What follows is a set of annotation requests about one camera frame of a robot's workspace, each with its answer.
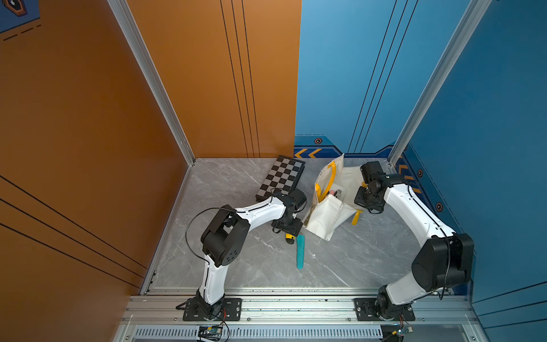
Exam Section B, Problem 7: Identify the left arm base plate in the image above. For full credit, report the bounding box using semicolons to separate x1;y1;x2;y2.
177;296;242;322

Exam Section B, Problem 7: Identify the canvas pouch with farm picture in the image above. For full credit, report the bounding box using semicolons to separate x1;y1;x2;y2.
303;155;363;241

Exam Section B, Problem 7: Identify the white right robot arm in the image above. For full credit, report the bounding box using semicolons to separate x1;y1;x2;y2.
354;162;474;321

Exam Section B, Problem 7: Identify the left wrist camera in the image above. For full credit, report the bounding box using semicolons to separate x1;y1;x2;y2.
286;189;307;212

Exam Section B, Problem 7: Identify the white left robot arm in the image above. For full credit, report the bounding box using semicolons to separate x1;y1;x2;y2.
196;190;307;319

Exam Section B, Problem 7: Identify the right green circuit board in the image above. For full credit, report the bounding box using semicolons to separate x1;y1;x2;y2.
391;326;415;340

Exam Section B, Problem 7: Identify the black white chessboard box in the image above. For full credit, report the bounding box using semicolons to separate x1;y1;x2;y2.
256;155;305;202

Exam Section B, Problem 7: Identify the left aluminium corner post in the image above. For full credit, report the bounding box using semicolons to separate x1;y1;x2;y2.
108;0;195;167

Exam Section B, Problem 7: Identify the black yellow utility knife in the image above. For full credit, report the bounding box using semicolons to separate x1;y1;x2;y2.
285;233;296;245

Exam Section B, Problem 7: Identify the teal utility knife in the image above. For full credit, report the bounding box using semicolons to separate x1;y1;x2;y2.
296;235;306;270

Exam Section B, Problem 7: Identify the aluminium corner post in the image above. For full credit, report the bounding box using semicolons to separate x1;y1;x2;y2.
108;0;195;167
387;0;491;167

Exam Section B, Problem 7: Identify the aluminium front rail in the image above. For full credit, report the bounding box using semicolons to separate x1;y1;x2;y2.
113;288;488;341

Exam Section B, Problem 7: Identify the green circuit board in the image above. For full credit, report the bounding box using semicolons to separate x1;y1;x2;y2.
391;326;415;340
197;325;223;342

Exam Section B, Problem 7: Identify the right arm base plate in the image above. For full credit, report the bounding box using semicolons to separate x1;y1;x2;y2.
353;298;416;322

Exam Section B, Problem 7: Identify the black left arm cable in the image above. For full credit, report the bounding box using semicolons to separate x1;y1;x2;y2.
184;187;279;264

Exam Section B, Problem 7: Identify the left green circuit board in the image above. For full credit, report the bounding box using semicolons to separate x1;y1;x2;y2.
197;325;223;342

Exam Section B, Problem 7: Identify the right aluminium corner post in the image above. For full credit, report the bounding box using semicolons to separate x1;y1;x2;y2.
387;0;491;167

